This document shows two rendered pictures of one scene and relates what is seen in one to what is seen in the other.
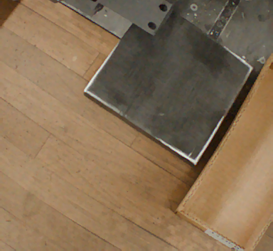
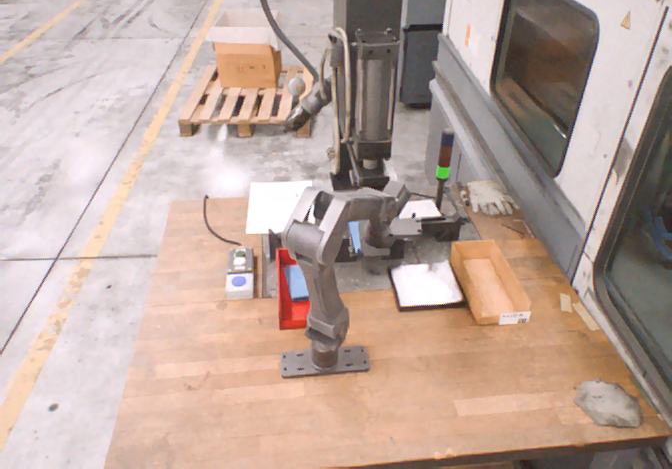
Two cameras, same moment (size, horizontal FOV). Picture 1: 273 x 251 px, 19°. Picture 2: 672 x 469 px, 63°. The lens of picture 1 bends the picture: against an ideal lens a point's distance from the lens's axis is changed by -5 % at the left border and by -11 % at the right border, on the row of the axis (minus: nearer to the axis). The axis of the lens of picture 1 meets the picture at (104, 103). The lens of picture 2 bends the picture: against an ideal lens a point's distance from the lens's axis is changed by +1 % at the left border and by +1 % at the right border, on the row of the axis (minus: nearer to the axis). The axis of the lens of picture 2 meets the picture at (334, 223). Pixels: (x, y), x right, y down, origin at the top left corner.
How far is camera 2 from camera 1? 0.81 m
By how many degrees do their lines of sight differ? 42
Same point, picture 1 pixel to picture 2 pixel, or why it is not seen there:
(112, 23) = (382, 285)
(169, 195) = (468, 321)
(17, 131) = (389, 339)
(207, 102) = (444, 282)
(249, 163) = (484, 291)
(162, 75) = (420, 285)
